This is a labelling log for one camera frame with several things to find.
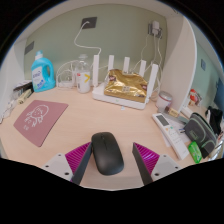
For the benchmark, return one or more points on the white round jar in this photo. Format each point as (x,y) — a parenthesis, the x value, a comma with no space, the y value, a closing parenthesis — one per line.
(164,100)

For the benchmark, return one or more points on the pink printed mouse pad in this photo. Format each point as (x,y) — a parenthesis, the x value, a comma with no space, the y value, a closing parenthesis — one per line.
(40,120)

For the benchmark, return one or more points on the grey blank wall plate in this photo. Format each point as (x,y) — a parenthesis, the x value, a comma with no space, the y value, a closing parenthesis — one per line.
(29,47)

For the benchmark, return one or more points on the blue detergent bottle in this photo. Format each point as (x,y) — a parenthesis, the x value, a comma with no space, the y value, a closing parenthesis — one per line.
(41,71)

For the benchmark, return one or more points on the small beige box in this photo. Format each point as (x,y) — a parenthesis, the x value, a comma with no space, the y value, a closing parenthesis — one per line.
(24,96)

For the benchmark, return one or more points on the grey pouch with green trim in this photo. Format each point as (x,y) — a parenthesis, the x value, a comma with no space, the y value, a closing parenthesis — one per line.
(200,133)

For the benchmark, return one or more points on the black computer mouse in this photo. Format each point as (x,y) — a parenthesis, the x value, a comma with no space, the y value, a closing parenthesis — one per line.
(107,155)

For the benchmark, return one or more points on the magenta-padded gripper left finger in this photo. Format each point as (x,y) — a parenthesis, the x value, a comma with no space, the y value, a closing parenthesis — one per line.
(60,165)

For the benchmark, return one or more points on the white wall charger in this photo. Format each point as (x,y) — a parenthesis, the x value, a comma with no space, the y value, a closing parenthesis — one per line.
(155,29)

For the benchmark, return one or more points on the gold foil snack bag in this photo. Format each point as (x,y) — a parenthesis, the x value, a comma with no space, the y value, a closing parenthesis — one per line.
(126,85)

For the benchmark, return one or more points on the stack of notebooks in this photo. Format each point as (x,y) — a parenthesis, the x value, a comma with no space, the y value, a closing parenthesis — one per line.
(23,87)

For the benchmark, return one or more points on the white remote control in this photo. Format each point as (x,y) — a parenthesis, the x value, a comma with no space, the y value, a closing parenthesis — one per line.
(170,133)

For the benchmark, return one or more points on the grey wall socket plate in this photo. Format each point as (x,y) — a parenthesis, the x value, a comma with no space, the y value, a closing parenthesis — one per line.
(90,22)

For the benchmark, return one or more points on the white router with antennas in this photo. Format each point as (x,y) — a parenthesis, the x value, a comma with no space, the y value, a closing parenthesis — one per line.
(116,99)

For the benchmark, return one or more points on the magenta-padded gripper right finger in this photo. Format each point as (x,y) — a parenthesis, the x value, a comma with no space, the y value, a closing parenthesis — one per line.
(163,166)

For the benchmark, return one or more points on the small green packet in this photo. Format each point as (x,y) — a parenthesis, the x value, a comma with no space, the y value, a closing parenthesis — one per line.
(195,152)

